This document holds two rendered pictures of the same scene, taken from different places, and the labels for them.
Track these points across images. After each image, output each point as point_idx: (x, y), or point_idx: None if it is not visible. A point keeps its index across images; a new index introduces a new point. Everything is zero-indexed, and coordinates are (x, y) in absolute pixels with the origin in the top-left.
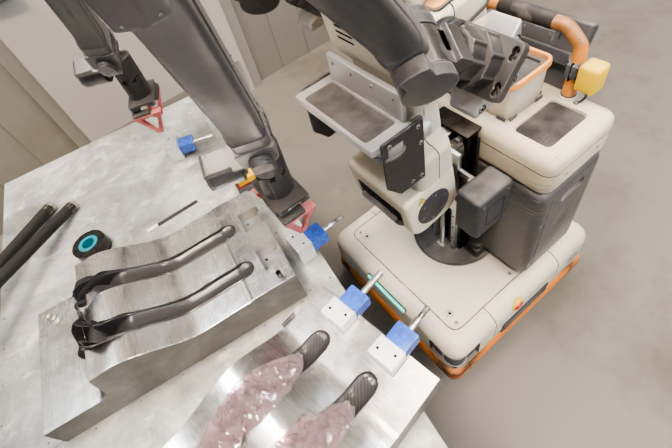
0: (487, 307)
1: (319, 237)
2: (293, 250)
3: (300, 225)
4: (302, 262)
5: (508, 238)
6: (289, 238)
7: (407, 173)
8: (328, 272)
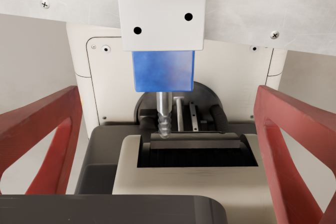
0: (88, 80)
1: (137, 71)
2: None
3: (249, 40)
4: None
5: (106, 158)
6: (192, 4)
7: None
8: (63, 11)
